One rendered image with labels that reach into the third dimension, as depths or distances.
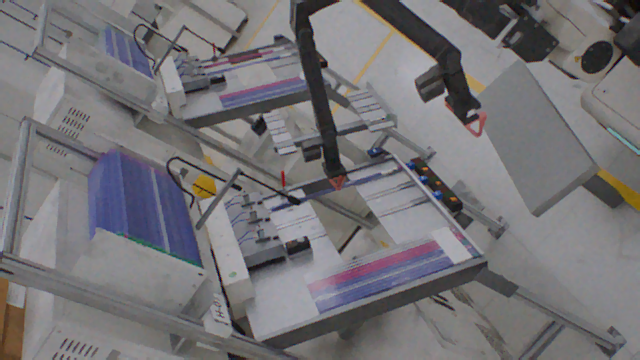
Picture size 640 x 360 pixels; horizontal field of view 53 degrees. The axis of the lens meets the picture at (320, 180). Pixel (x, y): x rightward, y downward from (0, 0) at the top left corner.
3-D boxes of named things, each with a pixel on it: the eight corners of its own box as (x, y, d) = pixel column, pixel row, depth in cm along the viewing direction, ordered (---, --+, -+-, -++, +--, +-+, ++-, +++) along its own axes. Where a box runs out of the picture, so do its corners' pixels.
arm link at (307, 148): (334, 131, 217) (327, 118, 223) (302, 141, 215) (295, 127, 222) (339, 159, 224) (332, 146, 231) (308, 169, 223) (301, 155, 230)
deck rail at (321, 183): (394, 166, 251) (393, 153, 248) (397, 169, 250) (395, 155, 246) (217, 223, 239) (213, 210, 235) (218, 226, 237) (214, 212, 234)
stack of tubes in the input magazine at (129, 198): (179, 178, 221) (106, 144, 207) (202, 267, 179) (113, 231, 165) (160, 206, 224) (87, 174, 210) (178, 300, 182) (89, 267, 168)
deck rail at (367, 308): (485, 271, 195) (484, 256, 192) (488, 275, 194) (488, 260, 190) (259, 352, 183) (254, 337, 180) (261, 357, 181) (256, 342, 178)
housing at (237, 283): (229, 225, 238) (220, 193, 231) (260, 311, 198) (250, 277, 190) (208, 231, 237) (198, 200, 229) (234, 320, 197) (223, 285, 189)
